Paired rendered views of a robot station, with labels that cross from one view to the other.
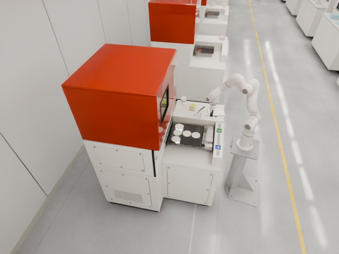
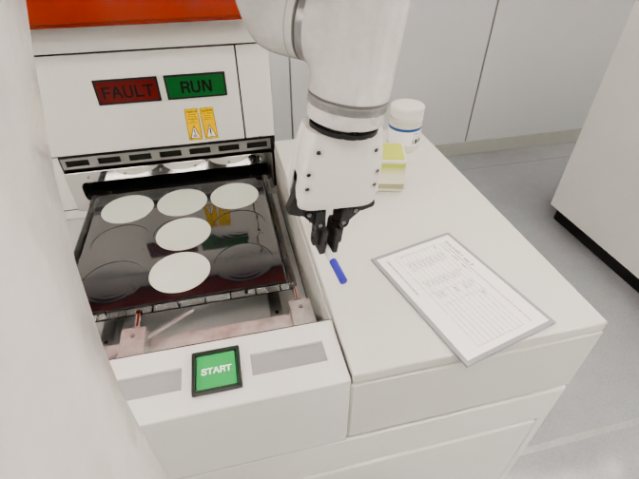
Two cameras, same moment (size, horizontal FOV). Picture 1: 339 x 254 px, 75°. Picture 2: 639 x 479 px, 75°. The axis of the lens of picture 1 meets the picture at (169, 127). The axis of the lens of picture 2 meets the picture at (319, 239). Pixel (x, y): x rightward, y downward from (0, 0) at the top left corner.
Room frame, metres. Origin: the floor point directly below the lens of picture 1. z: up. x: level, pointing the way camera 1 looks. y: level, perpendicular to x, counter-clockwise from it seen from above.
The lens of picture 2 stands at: (1.79, -0.87, 1.39)
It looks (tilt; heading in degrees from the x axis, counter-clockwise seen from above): 39 degrees down; 64
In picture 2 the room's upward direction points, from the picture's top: straight up
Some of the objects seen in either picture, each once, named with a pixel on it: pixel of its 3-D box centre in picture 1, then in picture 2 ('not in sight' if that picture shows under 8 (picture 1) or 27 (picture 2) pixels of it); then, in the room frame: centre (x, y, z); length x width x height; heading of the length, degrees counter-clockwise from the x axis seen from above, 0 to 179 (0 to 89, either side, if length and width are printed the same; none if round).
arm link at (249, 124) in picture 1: (249, 126); not in sight; (1.67, -0.84, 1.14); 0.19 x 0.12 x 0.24; 139
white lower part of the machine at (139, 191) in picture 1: (139, 165); not in sight; (1.76, 0.39, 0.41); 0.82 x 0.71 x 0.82; 168
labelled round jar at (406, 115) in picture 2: (183, 100); (404, 125); (2.33, -0.19, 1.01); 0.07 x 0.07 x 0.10
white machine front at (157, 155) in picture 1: (164, 135); (73, 133); (1.69, 0.06, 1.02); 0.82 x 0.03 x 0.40; 168
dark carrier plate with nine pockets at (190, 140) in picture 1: (186, 133); (181, 234); (1.83, -0.20, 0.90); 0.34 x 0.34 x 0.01; 78
